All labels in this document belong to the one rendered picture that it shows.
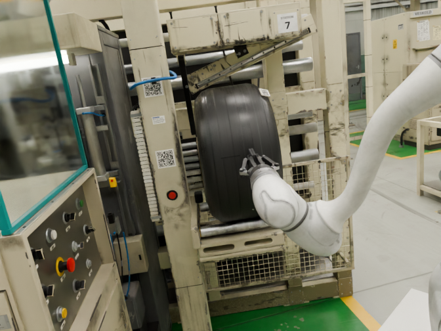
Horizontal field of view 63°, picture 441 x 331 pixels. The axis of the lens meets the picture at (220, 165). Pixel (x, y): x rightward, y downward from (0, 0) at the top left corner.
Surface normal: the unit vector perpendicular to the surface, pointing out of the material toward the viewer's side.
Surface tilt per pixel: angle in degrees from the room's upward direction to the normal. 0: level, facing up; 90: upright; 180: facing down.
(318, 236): 101
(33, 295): 90
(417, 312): 2
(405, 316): 2
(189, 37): 90
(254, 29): 90
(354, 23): 90
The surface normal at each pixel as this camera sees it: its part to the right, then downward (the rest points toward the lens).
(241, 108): -0.05, -0.52
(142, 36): 0.07, 0.25
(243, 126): -0.01, -0.29
